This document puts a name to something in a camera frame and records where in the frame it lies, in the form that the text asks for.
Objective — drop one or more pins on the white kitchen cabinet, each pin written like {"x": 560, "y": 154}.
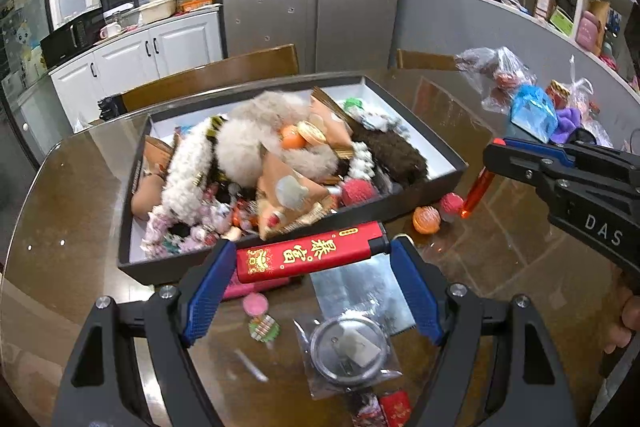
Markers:
{"x": 150, "y": 52}

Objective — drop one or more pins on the brown fuzzy scrunchie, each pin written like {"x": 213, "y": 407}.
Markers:
{"x": 395, "y": 157}

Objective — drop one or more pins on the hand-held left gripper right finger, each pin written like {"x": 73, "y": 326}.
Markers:
{"x": 416, "y": 294}

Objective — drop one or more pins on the orange box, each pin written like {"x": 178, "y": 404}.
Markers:
{"x": 196, "y": 4}

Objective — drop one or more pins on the clear bag with red things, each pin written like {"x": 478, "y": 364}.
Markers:
{"x": 495, "y": 72}

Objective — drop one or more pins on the beige basin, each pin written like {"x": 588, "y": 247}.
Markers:
{"x": 156, "y": 10}

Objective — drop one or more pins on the green striped clip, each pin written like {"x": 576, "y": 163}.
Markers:
{"x": 264, "y": 328}

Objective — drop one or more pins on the orange tangerine clip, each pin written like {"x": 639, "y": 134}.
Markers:
{"x": 426, "y": 220}

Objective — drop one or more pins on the translucent orange-red lighter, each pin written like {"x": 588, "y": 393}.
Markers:
{"x": 477, "y": 192}

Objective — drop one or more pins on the white mug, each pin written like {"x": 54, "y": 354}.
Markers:
{"x": 110, "y": 32}

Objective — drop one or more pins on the green box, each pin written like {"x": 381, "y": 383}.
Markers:
{"x": 561, "y": 19}

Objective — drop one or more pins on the orange tangerine ornament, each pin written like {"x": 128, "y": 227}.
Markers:
{"x": 292, "y": 137}

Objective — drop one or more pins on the pink floral scrunchie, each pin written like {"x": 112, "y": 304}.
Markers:
{"x": 200, "y": 232}

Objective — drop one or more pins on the pink lighter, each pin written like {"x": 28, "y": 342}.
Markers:
{"x": 250, "y": 289}

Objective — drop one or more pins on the blue packet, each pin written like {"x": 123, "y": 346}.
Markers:
{"x": 534, "y": 112}

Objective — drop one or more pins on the green hair accessory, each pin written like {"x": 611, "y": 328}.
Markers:
{"x": 355, "y": 104}

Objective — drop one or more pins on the peach cloth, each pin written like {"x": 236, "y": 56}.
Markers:
{"x": 150, "y": 177}

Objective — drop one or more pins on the round mirror in clear bag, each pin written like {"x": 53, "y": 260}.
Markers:
{"x": 347, "y": 352}

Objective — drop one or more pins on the wooden chair back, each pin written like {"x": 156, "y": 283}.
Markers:
{"x": 425, "y": 59}
{"x": 225, "y": 72}

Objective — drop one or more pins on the white fuzzy scrunchie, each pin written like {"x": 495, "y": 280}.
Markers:
{"x": 187, "y": 167}

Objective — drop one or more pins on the large red lighter gold print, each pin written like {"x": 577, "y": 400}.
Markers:
{"x": 396, "y": 409}

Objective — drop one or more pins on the beige fluffy pom scrunchie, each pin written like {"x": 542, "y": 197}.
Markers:
{"x": 255, "y": 137}

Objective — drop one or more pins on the pink box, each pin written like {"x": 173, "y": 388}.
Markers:
{"x": 591, "y": 34}

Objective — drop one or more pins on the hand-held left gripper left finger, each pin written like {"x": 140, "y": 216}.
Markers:
{"x": 207, "y": 297}

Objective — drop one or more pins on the brown glossy desktop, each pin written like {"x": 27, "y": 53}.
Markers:
{"x": 500, "y": 287}

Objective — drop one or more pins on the red knitted ball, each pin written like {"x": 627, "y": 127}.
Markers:
{"x": 451, "y": 203}
{"x": 360, "y": 193}

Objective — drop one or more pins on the silver plastic bag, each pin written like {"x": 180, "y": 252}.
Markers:
{"x": 360, "y": 292}

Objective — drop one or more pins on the person's right hand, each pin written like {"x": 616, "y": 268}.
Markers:
{"x": 625, "y": 327}

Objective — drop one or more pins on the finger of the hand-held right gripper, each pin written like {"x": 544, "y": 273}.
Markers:
{"x": 600, "y": 164}
{"x": 515, "y": 163}

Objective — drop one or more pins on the kraft paper card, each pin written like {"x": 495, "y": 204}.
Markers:
{"x": 280, "y": 192}

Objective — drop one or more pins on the black shallow box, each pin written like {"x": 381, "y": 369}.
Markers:
{"x": 430, "y": 194}

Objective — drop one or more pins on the clear plastic bag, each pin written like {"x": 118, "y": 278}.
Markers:
{"x": 582, "y": 97}

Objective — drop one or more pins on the black microwave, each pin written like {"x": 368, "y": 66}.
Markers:
{"x": 70, "y": 42}

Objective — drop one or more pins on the purple plush toy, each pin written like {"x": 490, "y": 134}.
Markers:
{"x": 567, "y": 124}

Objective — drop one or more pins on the glass door with stickers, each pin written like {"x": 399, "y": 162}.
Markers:
{"x": 20, "y": 32}

